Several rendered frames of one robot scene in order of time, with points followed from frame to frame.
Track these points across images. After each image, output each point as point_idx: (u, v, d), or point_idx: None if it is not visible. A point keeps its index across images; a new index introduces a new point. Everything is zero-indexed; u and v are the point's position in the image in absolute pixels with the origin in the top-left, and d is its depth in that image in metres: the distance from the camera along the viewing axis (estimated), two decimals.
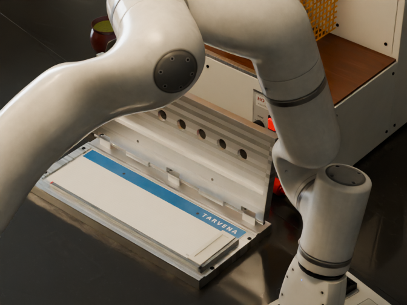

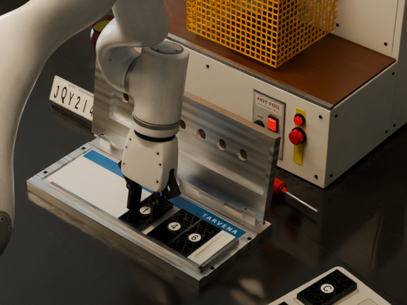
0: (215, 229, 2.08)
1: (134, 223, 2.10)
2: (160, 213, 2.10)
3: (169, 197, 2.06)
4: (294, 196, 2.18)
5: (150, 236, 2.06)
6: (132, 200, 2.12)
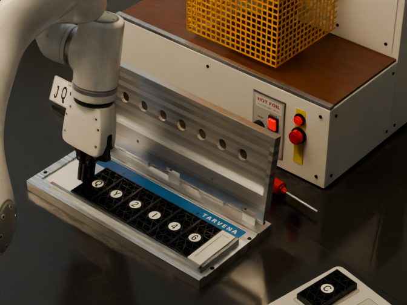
0: (215, 229, 2.08)
1: (143, 227, 2.09)
2: (91, 174, 2.19)
3: (98, 159, 2.16)
4: (294, 196, 2.18)
5: (150, 236, 2.06)
6: (82, 170, 2.19)
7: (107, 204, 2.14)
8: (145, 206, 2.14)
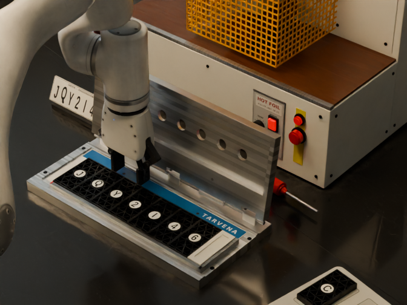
0: (215, 229, 2.08)
1: (143, 227, 2.09)
2: (146, 177, 2.19)
3: (151, 163, 2.15)
4: (294, 196, 2.18)
5: (150, 236, 2.06)
6: (115, 163, 2.22)
7: (107, 204, 2.14)
8: (145, 206, 2.14)
